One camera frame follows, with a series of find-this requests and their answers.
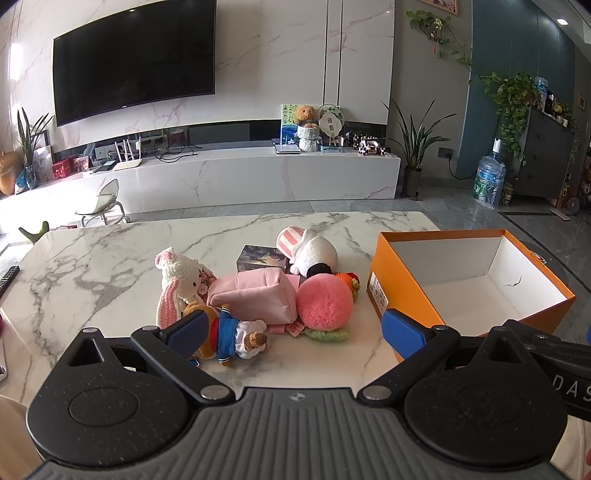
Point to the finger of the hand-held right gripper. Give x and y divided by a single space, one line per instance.
540 336

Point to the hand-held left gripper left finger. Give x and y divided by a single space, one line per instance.
187 334

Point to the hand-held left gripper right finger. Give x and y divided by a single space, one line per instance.
404 332

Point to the sailor bear doll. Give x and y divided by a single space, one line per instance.
231 334

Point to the orange cardboard box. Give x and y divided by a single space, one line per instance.
392 272

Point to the white pink crochet bunny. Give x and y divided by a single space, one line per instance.
178 272

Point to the pink fabric pouch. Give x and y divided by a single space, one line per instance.
254 295

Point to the orange crochet fruit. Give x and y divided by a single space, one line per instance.
344 278

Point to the pink plush peach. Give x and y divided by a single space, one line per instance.
323 302

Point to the dark illustrated card box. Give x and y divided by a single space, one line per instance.
258 258

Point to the white plush dog striped hat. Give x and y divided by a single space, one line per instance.
316 251

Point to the potted long-leaf plant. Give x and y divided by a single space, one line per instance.
411 182

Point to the white rocking chair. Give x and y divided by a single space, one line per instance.
104 196

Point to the blue water jug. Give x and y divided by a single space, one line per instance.
488 182

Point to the white marble television console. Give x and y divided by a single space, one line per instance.
258 180

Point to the grey cabinet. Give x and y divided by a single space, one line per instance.
540 157

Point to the white router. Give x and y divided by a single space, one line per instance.
129 164

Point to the green curved object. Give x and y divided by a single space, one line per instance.
34 233

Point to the black remote control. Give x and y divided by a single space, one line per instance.
8 282

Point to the blue tissue box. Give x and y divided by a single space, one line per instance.
331 148

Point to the pink gift box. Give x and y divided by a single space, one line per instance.
81 164

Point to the red gift box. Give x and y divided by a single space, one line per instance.
62 170

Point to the silver laptop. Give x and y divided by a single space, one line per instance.
286 148

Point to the teddy bear bouquet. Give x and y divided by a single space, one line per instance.
308 138

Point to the leafy plant in blue vase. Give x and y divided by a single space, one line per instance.
31 177

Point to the round paper fan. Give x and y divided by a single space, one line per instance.
331 122

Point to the green blue canvas painting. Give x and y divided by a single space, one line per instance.
287 124

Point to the pothos plant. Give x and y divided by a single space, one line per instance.
512 97

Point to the hanging vine plant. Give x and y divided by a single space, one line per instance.
434 23

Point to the dark wall outlet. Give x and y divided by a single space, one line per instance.
446 153

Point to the black wall television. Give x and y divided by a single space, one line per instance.
134 60

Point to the framed wall picture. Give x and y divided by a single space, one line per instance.
438 5

